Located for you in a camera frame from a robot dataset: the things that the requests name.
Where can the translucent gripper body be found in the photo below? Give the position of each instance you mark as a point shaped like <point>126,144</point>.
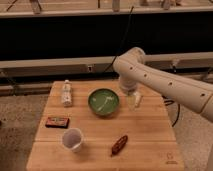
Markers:
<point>131,101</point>

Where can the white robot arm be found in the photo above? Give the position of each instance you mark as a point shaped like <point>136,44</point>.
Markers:
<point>193,94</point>

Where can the green bowl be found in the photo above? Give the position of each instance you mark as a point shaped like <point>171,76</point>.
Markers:
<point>103,102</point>

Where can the brown sausage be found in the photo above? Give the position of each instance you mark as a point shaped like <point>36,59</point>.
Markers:
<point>119,145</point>

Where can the small white bottle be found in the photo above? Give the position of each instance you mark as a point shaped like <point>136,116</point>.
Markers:
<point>66,94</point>

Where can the red black flat box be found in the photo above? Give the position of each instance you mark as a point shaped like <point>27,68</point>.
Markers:
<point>57,122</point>

